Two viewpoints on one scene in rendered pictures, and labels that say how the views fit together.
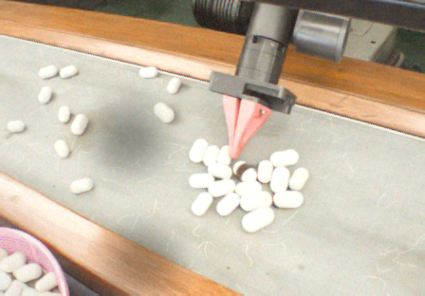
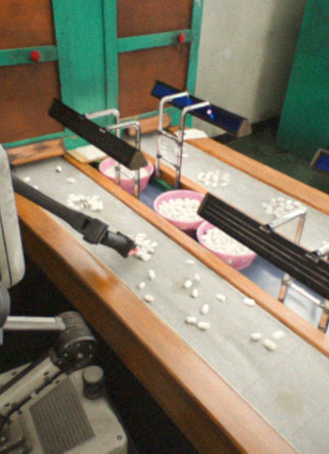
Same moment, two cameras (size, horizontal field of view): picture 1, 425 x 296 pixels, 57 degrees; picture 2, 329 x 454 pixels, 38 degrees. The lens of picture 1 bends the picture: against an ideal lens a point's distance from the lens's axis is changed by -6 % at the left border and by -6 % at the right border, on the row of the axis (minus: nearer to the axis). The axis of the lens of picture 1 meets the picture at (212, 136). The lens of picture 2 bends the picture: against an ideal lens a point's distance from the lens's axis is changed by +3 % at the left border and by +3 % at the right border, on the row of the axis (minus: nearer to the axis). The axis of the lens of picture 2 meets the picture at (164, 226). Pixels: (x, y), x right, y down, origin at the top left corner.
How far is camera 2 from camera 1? 188 cm
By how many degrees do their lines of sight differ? 101
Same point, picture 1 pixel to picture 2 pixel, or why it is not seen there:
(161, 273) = (171, 231)
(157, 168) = (162, 261)
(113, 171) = (177, 266)
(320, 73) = (86, 260)
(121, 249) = (180, 237)
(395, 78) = (63, 248)
